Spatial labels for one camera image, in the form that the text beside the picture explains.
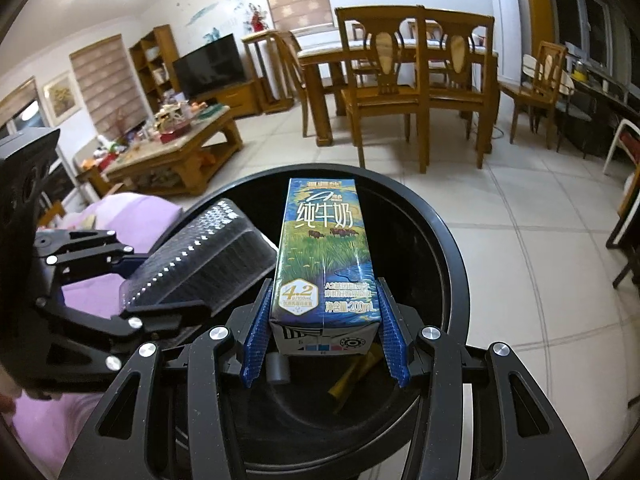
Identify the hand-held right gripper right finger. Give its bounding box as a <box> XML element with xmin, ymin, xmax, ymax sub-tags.
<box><xmin>376</xmin><ymin>276</ymin><xmax>592</xmax><ymax>480</ymax></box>

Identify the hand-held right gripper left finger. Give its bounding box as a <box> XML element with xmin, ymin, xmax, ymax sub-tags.
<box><xmin>57</xmin><ymin>279</ymin><xmax>281</xmax><ymax>480</ymax></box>

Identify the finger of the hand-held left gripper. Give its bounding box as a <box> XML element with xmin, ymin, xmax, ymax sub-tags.
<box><xmin>34</xmin><ymin>229</ymin><xmax>147</xmax><ymax>287</ymax></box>
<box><xmin>22</xmin><ymin>299</ymin><xmax>214</xmax><ymax>395</ymax></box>

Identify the black plastic food tray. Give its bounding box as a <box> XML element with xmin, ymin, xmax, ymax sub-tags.
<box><xmin>120</xmin><ymin>199</ymin><xmax>280</xmax><ymax>319</ymax></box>

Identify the black trash bin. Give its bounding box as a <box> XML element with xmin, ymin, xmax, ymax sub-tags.
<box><xmin>170</xmin><ymin>162</ymin><xmax>469</xmax><ymax>480</ymax></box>

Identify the blue green milk carton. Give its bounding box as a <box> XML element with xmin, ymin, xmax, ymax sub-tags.
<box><xmin>269</xmin><ymin>177</ymin><xmax>384</xmax><ymax>357</ymax></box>

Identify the purple blanket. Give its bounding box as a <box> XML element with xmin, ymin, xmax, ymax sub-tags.
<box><xmin>10</xmin><ymin>192</ymin><xmax>187</xmax><ymax>480</ymax></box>

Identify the yellow wrapper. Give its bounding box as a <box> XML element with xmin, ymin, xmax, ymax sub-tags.
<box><xmin>327</xmin><ymin>352</ymin><xmax>384</xmax><ymax>402</ymax></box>

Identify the small framed flower picture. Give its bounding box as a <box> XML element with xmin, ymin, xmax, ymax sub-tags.
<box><xmin>42</xmin><ymin>71</ymin><xmax>84</xmax><ymax>121</ymax></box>

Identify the wooden coffee table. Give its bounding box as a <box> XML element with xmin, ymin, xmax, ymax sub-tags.
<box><xmin>80</xmin><ymin>105</ymin><xmax>246</xmax><ymax>199</ymax></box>

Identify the striped window blind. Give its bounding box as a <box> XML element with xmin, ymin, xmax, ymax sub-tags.
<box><xmin>69</xmin><ymin>34</ymin><xmax>152</xmax><ymax>142</ymax></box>

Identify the pile of small tabletop items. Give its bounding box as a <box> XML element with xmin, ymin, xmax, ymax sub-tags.
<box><xmin>82</xmin><ymin>91</ymin><xmax>226</xmax><ymax>167</ymax></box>

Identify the wooden bookshelf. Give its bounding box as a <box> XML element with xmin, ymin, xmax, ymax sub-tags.
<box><xmin>129</xmin><ymin>25</ymin><xmax>181</xmax><ymax>107</ymax></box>

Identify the wooden television stand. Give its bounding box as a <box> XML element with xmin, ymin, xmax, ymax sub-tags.
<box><xmin>196</xmin><ymin>80</ymin><xmax>262</xmax><ymax>117</ymax></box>

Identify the black flat television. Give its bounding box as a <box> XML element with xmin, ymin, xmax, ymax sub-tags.
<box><xmin>172</xmin><ymin>34</ymin><xmax>247</xmax><ymax>99</ymax></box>

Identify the tall wooden side stand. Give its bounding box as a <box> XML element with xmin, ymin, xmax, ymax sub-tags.
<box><xmin>241</xmin><ymin>30</ymin><xmax>295</xmax><ymax>115</ymax></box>

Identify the wooden dining chair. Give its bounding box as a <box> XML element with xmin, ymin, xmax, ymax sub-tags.
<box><xmin>422</xmin><ymin>8</ymin><xmax>497</xmax><ymax>171</ymax></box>
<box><xmin>500</xmin><ymin>41</ymin><xmax>569</xmax><ymax>154</ymax></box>
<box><xmin>334</xmin><ymin>6</ymin><xmax>432</xmax><ymax>174</ymax></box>
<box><xmin>274</xmin><ymin>30</ymin><xmax>312</xmax><ymax>139</ymax></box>

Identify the wooden dining table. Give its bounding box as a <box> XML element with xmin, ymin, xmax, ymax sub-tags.
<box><xmin>296</xmin><ymin>37</ymin><xmax>501</xmax><ymax>149</ymax></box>

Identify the cream backed chair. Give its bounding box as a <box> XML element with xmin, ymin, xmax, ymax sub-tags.
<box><xmin>520</xmin><ymin>52</ymin><xmax>577</xmax><ymax>111</ymax></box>

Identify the white plastic chair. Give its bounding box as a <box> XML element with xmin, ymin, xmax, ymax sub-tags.
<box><xmin>602</xmin><ymin>118</ymin><xmax>640</xmax><ymax>177</ymax></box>

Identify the dark sunroom table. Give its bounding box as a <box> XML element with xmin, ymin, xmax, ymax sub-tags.
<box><xmin>554</xmin><ymin>60</ymin><xmax>640</xmax><ymax>159</ymax></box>

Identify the white standing air conditioner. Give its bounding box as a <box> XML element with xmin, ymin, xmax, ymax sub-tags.
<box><xmin>487</xmin><ymin>0</ymin><xmax>524</xmax><ymax>84</ymax></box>

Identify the sunroom window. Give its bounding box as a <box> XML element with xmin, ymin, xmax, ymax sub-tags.
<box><xmin>542</xmin><ymin>0</ymin><xmax>640</xmax><ymax>81</ymax></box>

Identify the wooden doorway frame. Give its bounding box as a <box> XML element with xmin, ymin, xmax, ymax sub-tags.
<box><xmin>520</xmin><ymin>0</ymin><xmax>552</xmax><ymax>52</ymax></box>

